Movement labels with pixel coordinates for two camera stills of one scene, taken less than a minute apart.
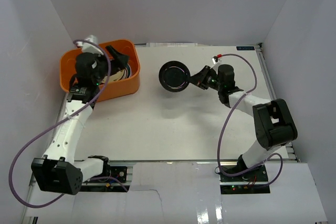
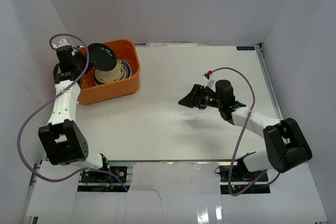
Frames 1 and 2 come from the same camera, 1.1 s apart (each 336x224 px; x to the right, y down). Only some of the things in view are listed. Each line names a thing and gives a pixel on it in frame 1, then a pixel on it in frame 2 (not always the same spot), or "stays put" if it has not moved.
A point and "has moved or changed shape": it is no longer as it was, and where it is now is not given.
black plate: [174, 76] has moved or changed shape
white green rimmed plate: [127, 72] stays put
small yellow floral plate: [114, 77] stays put
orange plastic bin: [111, 89] stays put
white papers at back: [170, 44] stays put
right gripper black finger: [198, 78] → [193, 98]
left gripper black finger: [120, 60] → [94, 51]
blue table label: [245, 48] stays put
